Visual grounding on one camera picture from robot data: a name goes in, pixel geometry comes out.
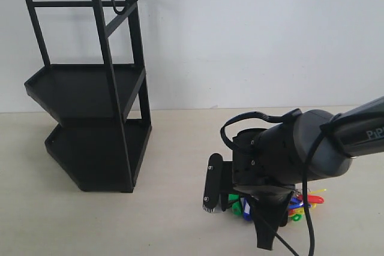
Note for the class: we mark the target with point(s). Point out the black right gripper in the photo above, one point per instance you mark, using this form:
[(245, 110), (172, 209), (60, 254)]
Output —
[(263, 165)]

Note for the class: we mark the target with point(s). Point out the colourful key tag bunch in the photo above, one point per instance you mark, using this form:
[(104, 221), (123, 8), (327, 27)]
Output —
[(295, 211)]

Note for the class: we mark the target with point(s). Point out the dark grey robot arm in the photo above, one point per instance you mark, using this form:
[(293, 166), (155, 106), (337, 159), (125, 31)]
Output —
[(325, 144)]

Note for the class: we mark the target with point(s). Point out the black two-tier metal rack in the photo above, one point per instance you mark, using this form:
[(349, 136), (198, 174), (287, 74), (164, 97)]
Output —
[(102, 110)]

